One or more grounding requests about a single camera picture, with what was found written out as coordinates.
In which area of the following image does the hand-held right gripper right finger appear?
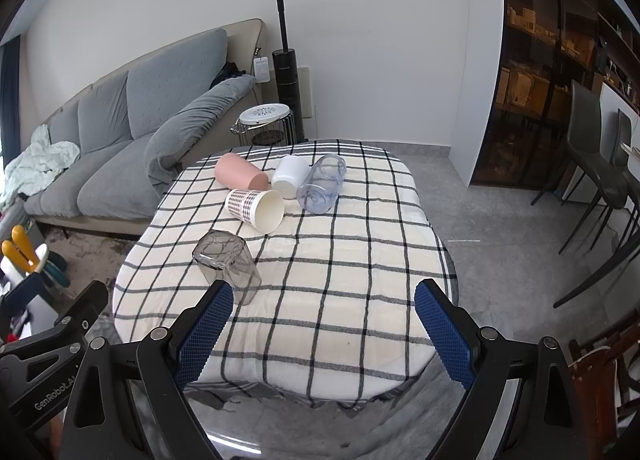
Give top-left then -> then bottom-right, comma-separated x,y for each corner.
414,278 -> 592,460

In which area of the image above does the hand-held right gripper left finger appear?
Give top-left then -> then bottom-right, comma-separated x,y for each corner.
60,279 -> 235,460

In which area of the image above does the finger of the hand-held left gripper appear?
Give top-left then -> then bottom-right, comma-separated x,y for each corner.
54,281 -> 109,342

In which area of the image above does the clear grey plastic cup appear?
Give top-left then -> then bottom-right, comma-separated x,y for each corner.
192,229 -> 262,306

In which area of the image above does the plaid paper cup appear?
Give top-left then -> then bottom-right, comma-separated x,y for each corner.
226,188 -> 286,235

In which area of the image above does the pink cup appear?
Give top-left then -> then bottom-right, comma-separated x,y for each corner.
215,152 -> 271,191

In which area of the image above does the white cup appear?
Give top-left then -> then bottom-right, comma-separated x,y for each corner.
271,155 -> 312,200

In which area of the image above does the clear bluish plastic cup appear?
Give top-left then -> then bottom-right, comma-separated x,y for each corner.
297,153 -> 347,214

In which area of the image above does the patterned floor rug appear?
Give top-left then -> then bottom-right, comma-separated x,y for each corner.
30,229 -> 147,323

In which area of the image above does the grey blanket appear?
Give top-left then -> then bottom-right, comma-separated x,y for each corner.
100,315 -> 501,460

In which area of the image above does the yellow white plastic rack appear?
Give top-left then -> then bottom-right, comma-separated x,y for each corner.
0,225 -> 71,302

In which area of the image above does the checked white tablecloth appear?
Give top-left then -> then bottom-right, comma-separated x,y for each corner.
112,139 -> 460,411

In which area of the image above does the grey fabric sofa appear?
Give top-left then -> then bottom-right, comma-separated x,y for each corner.
22,18 -> 266,241

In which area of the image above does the mint green blanket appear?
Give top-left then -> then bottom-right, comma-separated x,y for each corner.
0,125 -> 81,208

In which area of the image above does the brown wooden chair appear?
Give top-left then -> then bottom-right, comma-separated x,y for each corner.
570,309 -> 640,460

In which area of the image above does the medium grey back cushion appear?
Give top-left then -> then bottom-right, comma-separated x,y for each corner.
77,74 -> 132,156

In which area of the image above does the grey armrest pillow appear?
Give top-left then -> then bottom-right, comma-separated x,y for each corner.
144,74 -> 257,198

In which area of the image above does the dark blue curtain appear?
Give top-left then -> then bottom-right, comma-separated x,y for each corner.
0,34 -> 22,172

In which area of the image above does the grey dining chair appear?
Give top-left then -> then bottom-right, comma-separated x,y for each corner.
552,109 -> 640,309
531,80 -> 629,254

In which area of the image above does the large grey back cushion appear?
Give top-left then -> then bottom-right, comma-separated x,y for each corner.
126,28 -> 229,138

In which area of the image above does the dark cloth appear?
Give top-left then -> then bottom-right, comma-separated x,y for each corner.
210,61 -> 247,89

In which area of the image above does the black upright vacuum cleaner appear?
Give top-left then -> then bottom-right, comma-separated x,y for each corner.
271,0 -> 307,144

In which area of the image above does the dark glass cabinet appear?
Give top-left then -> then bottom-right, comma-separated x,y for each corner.
472,0 -> 640,191

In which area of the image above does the wire side table white top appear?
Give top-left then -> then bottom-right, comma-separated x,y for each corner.
230,103 -> 294,147

